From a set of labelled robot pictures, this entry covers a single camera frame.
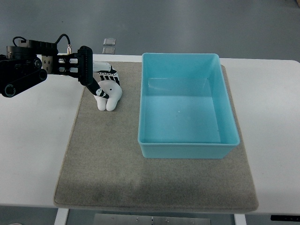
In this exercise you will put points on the lower floor socket plate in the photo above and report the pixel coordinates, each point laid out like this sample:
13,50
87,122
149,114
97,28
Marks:
108,50

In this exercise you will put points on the right white table leg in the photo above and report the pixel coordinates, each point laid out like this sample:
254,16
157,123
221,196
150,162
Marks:
240,219

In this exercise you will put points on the floor socket plate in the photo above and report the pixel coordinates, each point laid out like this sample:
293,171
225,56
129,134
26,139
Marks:
109,41
108,50

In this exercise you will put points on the metal plate under table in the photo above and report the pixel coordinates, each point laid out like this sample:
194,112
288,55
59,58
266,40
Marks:
115,219

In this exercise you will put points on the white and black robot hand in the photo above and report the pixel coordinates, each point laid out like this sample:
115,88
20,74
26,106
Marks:
105,71

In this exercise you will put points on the grey felt mat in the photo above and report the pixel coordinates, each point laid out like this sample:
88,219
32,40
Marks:
104,168

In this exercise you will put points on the white tooth-shaped plush toy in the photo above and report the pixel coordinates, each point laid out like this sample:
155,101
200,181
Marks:
113,90

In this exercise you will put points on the blue plastic box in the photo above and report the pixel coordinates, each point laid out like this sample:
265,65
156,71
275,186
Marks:
185,109

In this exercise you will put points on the black table control panel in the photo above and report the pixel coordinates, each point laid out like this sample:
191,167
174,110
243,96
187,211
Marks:
286,218

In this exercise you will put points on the upper floor socket plate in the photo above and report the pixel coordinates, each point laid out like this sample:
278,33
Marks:
109,41

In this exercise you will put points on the white table leg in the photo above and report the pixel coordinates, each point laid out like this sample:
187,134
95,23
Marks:
61,216
240,219

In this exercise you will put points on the left white table leg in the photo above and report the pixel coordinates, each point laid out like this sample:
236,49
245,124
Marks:
61,216

